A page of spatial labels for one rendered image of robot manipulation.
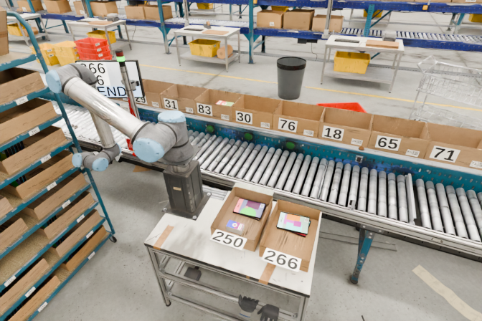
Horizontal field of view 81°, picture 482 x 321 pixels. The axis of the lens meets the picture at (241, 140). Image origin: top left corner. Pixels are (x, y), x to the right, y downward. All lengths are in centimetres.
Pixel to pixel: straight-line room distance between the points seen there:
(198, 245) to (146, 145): 70
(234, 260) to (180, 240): 36
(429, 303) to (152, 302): 208
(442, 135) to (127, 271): 281
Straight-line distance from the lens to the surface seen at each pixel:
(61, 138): 230
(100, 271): 287
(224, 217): 193
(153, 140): 148
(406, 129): 271
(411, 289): 281
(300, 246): 181
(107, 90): 253
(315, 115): 269
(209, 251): 179
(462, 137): 280
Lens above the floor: 221
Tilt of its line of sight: 34 degrees down
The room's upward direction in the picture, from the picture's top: 2 degrees counter-clockwise
